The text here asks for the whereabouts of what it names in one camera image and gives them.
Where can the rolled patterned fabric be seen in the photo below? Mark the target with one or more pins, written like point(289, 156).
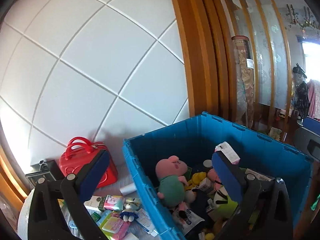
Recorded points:
point(244, 80)

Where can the pastel tissue pack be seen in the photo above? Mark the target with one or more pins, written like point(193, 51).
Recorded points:
point(114, 202)

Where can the wooden slat partition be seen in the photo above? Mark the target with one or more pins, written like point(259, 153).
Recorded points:
point(261, 22)

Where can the blue dress small doll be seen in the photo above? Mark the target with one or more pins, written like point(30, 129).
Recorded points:
point(130, 213)

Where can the green pink wet wipes pack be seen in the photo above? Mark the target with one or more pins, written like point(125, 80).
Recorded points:
point(112, 226)

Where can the dark gift box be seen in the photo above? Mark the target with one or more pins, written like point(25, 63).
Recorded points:
point(49, 170)

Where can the pink pig plush green shirt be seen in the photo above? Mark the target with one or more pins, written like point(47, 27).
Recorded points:
point(170, 173)

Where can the white paper roll far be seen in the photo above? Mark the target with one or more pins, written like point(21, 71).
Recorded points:
point(128, 189)

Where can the blue plastic storage crate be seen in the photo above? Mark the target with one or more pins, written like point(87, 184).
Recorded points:
point(194, 140)

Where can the white blue medicine box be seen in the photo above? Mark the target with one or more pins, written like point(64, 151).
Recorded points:
point(146, 223)

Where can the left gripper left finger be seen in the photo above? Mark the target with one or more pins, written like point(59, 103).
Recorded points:
point(46, 220)

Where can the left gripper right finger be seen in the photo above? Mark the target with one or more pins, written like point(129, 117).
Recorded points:
point(263, 210)

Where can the red bear hard case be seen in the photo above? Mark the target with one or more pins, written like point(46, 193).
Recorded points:
point(81, 151)

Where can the small pink pig plush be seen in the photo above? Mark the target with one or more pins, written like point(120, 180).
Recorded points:
point(212, 175)

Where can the small white dog figurine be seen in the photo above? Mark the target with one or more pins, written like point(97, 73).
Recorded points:
point(133, 200)

